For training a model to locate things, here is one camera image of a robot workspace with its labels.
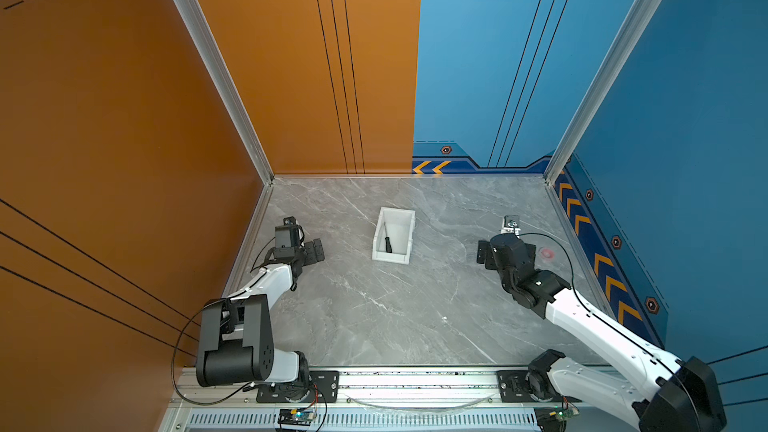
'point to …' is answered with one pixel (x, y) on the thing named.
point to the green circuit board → (297, 416)
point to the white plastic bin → (399, 225)
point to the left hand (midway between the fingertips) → (304, 245)
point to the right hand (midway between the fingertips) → (496, 243)
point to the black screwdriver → (387, 241)
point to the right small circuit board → (564, 414)
